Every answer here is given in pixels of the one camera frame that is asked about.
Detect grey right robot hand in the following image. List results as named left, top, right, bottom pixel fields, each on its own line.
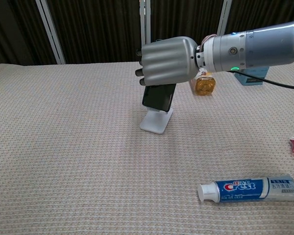
left=134, top=36, right=199, bottom=87

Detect black smartphone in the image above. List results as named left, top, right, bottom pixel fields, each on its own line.
left=142, top=84, right=176, bottom=114

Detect white phone stand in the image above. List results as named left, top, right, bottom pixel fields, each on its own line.
left=139, top=96, right=174, bottom=135

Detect orange drink bottle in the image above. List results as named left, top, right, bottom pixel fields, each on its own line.
left=190, top=68, right=216, bottom=96

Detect blue cardboard box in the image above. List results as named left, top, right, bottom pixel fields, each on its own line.
left=234, top=66, right=271, bottom=86

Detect beige woven tablecloth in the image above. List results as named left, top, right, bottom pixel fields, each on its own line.
left=0, top=56, right=294, bottom=235

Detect blue Crest toothpaste tube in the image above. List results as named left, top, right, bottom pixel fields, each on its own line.
left=197, top=174, right=294, bottom=204

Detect white screen frame post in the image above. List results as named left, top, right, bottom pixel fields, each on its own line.
left=35, top=0, right=66, bottom=65
left=217, top=0, right=233, bottom=36
left=139, top=0, right=151, bottom=61

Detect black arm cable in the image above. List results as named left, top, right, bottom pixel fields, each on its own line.
left=226, top=70, right=294, bottom=90

